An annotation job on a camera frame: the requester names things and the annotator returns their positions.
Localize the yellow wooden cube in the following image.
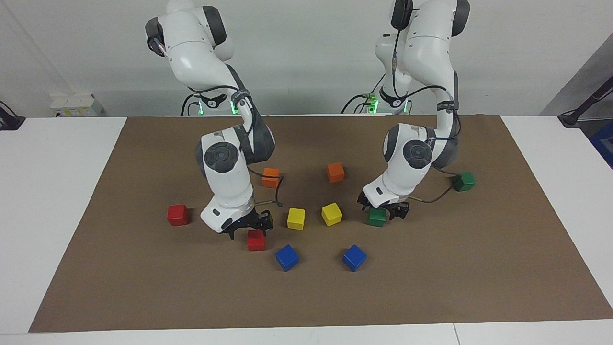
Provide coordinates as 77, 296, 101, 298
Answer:
286, 207, 306, 231
321, 202, 343, 227

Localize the blue wooden cube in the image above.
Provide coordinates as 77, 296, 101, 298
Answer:
341, 244, 368, 272
275, 244, 300, 272

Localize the brown table mat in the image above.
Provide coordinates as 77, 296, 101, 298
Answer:
29, 115, 613, 333

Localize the black stand with pole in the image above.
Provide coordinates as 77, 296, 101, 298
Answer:
558, 76, 613, 128

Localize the white power strip box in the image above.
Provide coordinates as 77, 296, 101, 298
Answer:
50, 93, 103, 118

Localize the blue crate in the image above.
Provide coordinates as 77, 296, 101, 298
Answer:
589, 120, 613, 169

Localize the black left arm gripper cable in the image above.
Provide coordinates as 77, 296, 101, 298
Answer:
392, 0, 461, 204

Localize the black arm gripper cable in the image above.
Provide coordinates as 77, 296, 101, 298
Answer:
187, 85, 284, 207
392, 0, 461, 204

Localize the black right arm gripper cable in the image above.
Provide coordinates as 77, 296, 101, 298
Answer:
187, 85, 284, 207

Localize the black left arm base cable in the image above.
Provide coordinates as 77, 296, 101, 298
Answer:
341, 72, 386, 115

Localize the black arm base cable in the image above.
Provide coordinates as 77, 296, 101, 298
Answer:
341, 72, 386, 115
181, 93, 202, 116

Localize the black right arm base cable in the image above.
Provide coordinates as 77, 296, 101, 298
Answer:
181, 93, 202, 116

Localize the black clamp mount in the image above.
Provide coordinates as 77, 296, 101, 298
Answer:
0, 101, 26, 131

